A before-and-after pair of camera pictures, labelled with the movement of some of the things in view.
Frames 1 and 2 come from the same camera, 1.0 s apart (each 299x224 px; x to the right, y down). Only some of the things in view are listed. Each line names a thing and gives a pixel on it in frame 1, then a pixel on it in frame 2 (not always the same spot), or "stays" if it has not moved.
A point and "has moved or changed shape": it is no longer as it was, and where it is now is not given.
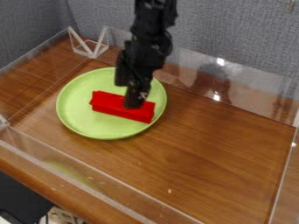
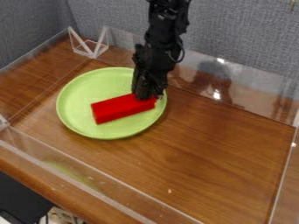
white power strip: [57, 216] stays
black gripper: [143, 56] → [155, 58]
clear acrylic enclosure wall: [48, 190] stays
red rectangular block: [112, 104] has moved or changed shape
